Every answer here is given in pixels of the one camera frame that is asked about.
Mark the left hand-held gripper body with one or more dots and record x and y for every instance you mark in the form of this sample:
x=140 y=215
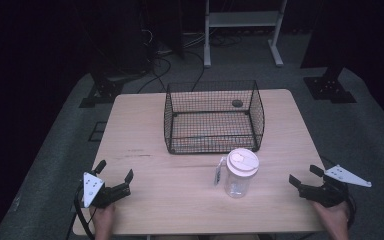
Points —
x=111 y=194

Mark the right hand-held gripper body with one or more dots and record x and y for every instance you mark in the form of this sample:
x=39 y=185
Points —
x=326 y=195

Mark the clear plastic bottle white lid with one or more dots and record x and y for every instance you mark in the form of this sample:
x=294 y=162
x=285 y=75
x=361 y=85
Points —
x=241 y=166

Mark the person's left hand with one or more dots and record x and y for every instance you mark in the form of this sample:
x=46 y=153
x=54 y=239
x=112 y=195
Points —
x=104 y=220

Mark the person's right hand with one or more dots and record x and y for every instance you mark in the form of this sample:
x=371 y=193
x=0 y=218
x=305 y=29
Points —
x=336 y=220

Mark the black stand base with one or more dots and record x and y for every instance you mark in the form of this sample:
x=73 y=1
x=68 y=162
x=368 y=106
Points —
x=328 y=88
x=105 y=91

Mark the small dark round object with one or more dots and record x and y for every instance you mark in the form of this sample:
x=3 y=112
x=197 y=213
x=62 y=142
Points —
x=237 y=103

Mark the black rectangular floor frame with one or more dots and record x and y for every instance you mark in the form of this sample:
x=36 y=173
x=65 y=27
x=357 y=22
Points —
x=97 y=131

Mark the white metal stand frame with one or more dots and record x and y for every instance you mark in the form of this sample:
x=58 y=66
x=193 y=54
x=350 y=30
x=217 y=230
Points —
x=243 y=19

